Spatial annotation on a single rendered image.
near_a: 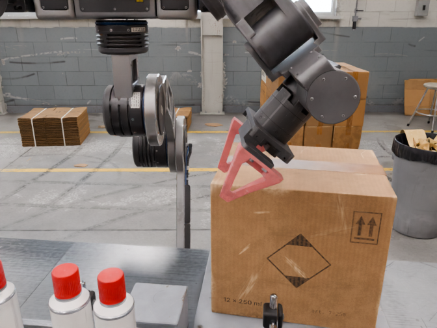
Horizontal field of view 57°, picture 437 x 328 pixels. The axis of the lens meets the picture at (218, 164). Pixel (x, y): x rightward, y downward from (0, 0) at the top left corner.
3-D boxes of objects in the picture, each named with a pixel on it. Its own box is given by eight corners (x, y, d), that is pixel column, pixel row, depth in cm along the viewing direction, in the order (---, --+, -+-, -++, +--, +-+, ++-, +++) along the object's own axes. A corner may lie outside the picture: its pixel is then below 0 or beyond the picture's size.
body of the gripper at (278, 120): (245, 136, 49) (287, 89, 47) (238, 115, 58) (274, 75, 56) (285, 168, 50) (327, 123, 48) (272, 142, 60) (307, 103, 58)
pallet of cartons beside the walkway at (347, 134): (360, 166, 390) (372, 72, 359) (274, 168, 387) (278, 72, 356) (324, 132, 502) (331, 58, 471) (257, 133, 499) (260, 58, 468)
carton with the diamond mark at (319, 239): (210, 312, 78) (209, 183, 69) (230, 246, 100) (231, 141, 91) (375, 334, 73) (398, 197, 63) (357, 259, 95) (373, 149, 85)
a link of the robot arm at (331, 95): (297, -3, 50) (242, 43, 51) (321, -7, 39) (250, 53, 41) (350, 73, 53) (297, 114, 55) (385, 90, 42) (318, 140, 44)
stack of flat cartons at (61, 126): (21, 147, 448) (15, 118, 436) (37, 133, 498) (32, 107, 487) (80, 145, 453) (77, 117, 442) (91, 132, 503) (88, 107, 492)
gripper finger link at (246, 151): (202, 191, 49) (253, 133, 46) (203, 169, 56) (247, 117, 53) (244, 222, 51) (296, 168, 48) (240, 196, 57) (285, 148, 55)
